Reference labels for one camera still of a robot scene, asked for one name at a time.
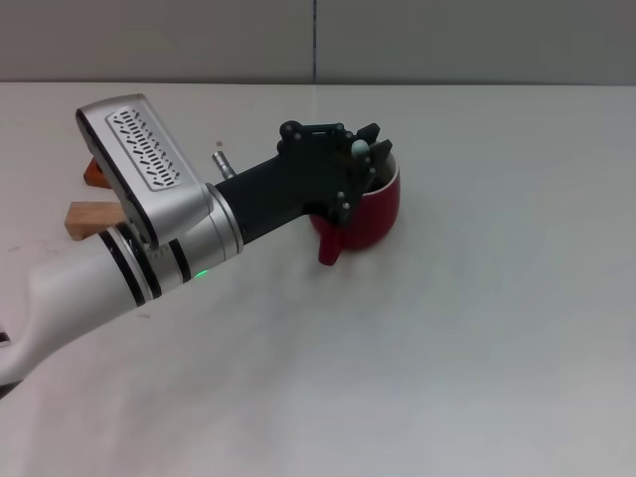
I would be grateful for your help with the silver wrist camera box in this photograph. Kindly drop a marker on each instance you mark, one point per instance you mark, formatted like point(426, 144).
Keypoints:
point(144, 164)

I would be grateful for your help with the light wooden block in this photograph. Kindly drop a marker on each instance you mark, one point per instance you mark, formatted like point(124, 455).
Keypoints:
point(87, 217)

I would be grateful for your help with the red-brown wooden block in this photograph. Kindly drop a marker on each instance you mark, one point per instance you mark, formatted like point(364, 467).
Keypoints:
point(94, 176)

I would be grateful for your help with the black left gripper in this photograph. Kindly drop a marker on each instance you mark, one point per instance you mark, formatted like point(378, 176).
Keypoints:
point(308, 174)

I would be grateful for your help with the red ceramic cup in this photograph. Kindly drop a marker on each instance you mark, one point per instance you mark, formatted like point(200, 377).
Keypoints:
point(377, 213)

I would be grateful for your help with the metal connector plug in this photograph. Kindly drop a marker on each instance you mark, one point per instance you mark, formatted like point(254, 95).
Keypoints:
point(222, 164)

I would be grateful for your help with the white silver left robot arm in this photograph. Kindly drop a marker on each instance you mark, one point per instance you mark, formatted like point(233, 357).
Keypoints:
point(89, 288)

